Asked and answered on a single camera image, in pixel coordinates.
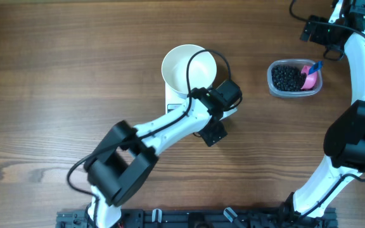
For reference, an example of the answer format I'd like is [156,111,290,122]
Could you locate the pink scoop with blue handle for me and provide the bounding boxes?
[301,61,323,90]

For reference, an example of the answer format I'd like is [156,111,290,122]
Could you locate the white bowl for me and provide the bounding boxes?
[162,44,217,98]

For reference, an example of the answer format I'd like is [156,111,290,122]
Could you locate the black mounting rail base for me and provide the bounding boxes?
[55,207,338,228]

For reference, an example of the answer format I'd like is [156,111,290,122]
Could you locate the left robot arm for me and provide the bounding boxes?
[84,88,236,227]

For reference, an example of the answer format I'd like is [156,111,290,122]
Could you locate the black beans pile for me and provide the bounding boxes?
[271,65,305,92]

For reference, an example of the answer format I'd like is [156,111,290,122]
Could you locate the white digital kitchen scale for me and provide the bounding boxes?
[165,85,223,124]

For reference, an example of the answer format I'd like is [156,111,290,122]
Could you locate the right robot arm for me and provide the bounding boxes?
[277,1,365,227]

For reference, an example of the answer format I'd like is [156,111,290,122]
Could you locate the clear plastic container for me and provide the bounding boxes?
[267,59,323,98]

